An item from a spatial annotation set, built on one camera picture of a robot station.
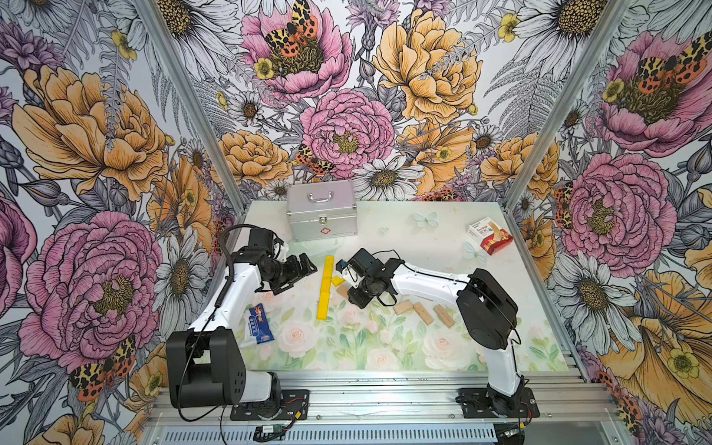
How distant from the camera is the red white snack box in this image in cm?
107

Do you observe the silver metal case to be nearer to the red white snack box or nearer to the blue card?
the blue card

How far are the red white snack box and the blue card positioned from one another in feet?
2.66

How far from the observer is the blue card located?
854mm

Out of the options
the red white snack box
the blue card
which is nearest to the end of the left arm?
the blue card

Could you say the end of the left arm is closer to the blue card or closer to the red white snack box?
the blue card

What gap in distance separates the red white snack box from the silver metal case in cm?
47

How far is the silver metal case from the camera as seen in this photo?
3.39ft
